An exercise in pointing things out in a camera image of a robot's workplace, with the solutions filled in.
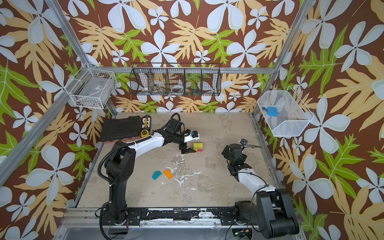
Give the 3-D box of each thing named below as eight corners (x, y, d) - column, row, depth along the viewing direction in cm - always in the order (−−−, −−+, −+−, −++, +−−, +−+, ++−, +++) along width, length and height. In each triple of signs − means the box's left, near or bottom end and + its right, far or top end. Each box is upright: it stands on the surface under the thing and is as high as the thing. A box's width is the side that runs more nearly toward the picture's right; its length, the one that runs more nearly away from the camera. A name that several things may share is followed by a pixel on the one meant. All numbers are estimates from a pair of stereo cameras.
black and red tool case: (101, 146, 104) (96, 140, 98) (105, 125, 116) (101, 119, 110) (141, 139, 108) (138, 133, 102) (140, 119, 120) (138, 113, 114)
